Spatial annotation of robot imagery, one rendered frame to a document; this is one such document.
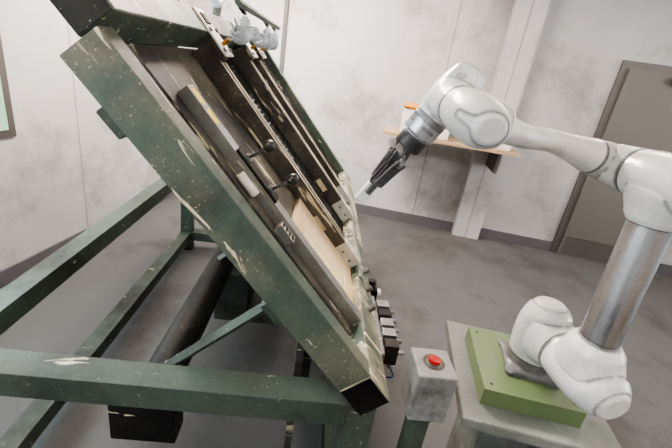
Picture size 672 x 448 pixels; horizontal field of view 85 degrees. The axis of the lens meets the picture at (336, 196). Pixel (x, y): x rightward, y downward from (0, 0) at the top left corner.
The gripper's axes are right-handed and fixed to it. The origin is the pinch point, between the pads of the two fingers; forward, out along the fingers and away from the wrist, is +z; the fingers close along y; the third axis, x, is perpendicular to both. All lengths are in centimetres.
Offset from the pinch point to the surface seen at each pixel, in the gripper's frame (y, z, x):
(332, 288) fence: -6.0, 37.3, 16.5
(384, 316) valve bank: -26, 49, 54
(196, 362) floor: -58, 164, 13
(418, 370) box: 18, 31, 43
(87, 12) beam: 11, 0, -73
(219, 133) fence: -11.5, 15.0, -41.8
